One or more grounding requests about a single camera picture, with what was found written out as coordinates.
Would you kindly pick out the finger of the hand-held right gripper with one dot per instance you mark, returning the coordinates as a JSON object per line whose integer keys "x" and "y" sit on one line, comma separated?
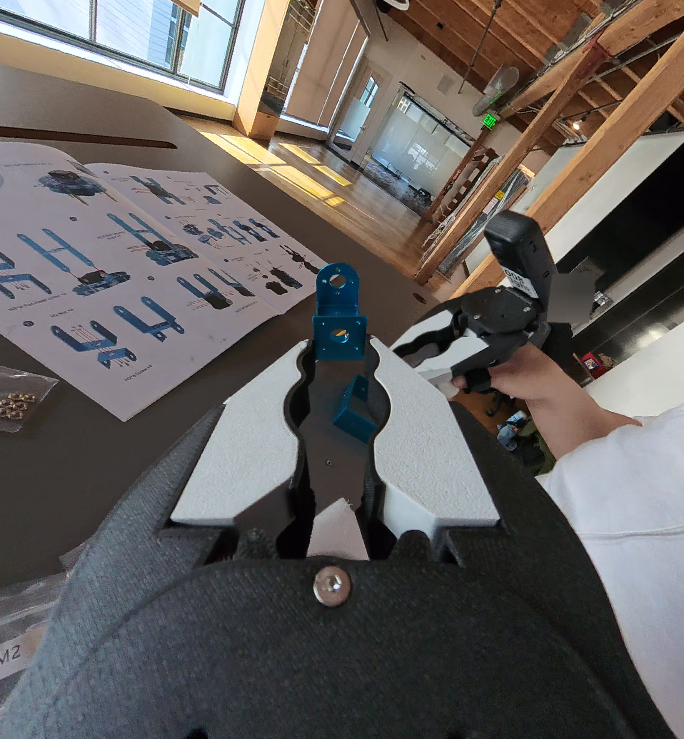
{"x": 463, "y": 352}
{"x": 428, "y": 335}

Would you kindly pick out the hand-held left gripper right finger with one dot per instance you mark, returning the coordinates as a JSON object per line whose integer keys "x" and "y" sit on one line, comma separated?
{"x": 434, "y": 456}

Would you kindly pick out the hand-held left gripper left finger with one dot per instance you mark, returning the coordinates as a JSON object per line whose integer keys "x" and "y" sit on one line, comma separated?
{"x": 238, "y": 456}

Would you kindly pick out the blue long U bracket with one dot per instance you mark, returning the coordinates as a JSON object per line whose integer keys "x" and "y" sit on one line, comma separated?
{"x": 350, "y": 418}

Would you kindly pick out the blue short U bracket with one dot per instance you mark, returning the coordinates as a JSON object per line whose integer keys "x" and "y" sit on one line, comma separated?
{"x": 326, "y": 346}

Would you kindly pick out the person's right forearm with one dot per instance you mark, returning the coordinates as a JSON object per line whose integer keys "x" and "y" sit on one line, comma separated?
{"x": 584, "y": 421}

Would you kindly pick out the dark grey desk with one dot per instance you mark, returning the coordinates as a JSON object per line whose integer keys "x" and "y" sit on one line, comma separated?
{"x": 117, "y": 462}

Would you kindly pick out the person's right hand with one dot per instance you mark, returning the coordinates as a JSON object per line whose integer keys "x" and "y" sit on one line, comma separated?
{"x": 521, "y": 378}

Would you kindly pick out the leaning black panels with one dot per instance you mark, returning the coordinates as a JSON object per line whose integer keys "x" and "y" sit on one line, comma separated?
{"x": 480, "y": 219}

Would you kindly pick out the white foam sheet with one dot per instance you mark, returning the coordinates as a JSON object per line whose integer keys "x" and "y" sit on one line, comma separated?
{"x": 337, "y": 534}

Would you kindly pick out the frosted glass partition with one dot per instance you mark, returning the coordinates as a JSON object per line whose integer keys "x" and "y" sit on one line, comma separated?
{"x": 423, "y": 150}

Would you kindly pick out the green exit sign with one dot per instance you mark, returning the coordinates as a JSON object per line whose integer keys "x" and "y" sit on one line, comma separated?
{"x": 489, "y": 120}

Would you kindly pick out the assembly instruction booklet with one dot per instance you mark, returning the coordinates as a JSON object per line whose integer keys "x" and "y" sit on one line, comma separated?
{"x": 117, "y": 260}

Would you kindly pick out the person in white shirt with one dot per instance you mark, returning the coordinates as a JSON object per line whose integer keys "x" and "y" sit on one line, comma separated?
{"x": 653, "y": 548}

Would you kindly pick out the nearly empty labelled zip bag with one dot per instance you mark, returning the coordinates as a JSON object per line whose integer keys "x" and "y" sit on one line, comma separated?
{"x": 19, "y": 594}

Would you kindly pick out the beige roller blind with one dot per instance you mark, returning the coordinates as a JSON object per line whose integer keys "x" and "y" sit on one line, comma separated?
{"x": 324, "y": 63}

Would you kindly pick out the slanted wooden post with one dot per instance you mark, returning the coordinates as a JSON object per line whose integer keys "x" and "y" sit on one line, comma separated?
{"x": 495, "y": 187}
{"x": 619, "y": 115}

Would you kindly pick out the silver vent duct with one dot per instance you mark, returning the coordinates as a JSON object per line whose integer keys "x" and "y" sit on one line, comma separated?
{"x": 500, "y": 86}

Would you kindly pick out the wooden wall column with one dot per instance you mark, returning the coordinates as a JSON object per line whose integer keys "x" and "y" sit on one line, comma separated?
{"x": 258, "y": 86}

